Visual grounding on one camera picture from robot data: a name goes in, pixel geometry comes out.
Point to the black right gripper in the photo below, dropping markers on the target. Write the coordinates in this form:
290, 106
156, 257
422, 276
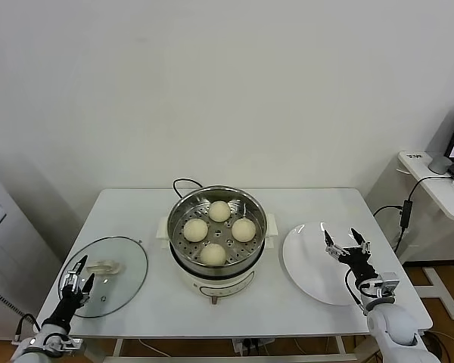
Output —
357, 264

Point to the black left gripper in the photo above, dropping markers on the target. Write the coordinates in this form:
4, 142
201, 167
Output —
66, 306

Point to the white steamed baozi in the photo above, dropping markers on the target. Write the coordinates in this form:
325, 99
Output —
212, 254
218, 210
195, 230
243, 230

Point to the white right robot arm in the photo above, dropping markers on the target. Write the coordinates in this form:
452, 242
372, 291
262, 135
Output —
397, 329

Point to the perforated steel steamer basket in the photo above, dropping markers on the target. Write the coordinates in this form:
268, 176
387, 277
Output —
257, 223

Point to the white round plate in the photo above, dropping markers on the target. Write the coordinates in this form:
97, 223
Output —
310, 272

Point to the white cabinet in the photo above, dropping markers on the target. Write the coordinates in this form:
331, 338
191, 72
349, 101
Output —
7, 242

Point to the white side desk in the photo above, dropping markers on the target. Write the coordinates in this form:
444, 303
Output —
439, 196

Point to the cream electric cooker base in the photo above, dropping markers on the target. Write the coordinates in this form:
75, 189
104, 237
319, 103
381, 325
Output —
219, 287

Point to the white power strip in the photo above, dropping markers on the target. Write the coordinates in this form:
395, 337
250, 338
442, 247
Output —
249, 346

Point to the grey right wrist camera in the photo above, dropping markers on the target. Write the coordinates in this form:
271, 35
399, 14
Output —
389, 285

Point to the white table frame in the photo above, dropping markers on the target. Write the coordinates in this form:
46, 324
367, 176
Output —
287, 358

